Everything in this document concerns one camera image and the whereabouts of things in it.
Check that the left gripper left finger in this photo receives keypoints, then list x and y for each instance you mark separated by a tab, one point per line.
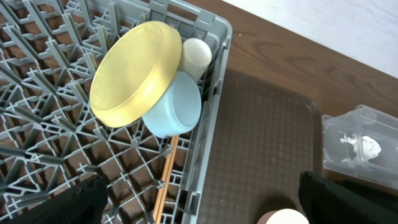
83	203

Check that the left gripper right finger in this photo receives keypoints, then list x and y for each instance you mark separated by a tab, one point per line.
324	201

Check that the white bowl with food scraps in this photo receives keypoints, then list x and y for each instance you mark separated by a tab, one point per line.
283	216

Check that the light blue bowl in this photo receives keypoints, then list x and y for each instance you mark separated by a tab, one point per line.
177	111

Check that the yellow plate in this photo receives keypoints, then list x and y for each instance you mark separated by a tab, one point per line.
135	73

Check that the white plastic cup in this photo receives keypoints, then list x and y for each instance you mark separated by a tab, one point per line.
195	58

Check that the grey plastic dishwasher rack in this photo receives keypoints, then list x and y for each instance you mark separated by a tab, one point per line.
51	140

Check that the black plastic tray bin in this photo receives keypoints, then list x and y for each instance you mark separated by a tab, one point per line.
377	196

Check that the clear plastic bin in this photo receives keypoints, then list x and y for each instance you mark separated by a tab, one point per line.
364	121

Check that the dark brown serving tray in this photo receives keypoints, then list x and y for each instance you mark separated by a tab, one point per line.
265	137

